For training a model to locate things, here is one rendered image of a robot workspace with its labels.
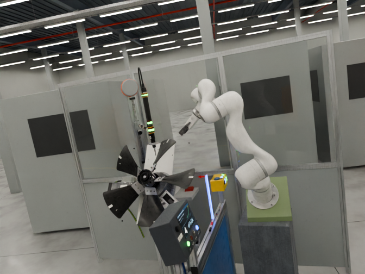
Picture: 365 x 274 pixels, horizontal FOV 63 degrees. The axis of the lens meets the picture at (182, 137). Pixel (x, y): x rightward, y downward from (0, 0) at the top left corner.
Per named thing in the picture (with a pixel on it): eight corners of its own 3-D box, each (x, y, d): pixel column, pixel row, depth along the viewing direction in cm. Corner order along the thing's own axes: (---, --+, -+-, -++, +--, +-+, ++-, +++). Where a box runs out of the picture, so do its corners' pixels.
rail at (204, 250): (222, 209, 246) (220, 199, 245) (227, 208, 245) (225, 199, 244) (192, 280, 162) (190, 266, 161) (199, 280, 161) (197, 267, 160)
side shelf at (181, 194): (164, 191, 296) (163, 188, 296) (199, 190, 284) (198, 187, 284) (154, 201, 274) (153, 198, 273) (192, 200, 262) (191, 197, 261)
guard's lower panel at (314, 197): (98, 256, 347) (81, 182, 333) (349, 265, 262) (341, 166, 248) (97, 258, 345) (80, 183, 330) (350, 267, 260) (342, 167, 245)
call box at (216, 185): (215, 186, 247) (214, 174, 245) (227, 185, 243) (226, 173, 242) (212, 193, 232) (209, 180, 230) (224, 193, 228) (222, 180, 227)
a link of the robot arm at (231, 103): (250, 180, 167) (275, 165, 167) (258, 187, 155) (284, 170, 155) (206, 103, 158) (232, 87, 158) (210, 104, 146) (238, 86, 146)
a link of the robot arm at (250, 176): (275, 185, 170) (272, 167, 151) (247, 202, 170) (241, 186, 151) (262, 169, 178) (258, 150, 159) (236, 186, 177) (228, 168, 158)
